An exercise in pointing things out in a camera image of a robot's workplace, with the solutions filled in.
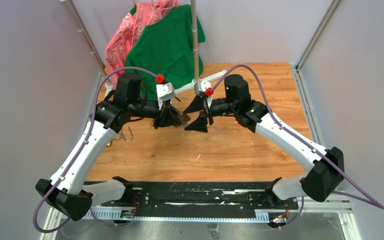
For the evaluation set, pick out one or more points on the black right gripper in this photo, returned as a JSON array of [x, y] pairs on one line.
[[200, 124]]

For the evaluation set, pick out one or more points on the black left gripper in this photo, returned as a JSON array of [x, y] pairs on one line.
[[166, 116]]

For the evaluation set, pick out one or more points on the brass padlock with steel shackle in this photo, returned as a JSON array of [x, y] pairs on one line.
[[184, 119]]

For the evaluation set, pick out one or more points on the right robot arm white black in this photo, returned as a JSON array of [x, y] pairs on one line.
[[323, 166]]

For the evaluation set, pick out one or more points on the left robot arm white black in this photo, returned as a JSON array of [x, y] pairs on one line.
[[65, 190]]

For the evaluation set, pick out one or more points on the white clothes rack stand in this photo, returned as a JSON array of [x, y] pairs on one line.
[[194, 29]]

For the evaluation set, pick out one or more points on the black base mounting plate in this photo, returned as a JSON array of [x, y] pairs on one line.
[[201, 201]]

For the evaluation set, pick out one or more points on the pink patterned garment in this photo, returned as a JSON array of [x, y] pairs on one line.
[[132, 27]]

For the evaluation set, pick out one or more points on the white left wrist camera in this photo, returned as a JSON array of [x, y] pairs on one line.
[[164, 92]]

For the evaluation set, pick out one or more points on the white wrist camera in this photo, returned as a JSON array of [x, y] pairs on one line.
[[164, 92], [202, 87]]

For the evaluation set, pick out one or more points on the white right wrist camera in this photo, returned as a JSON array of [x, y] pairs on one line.
[[202, 87]]

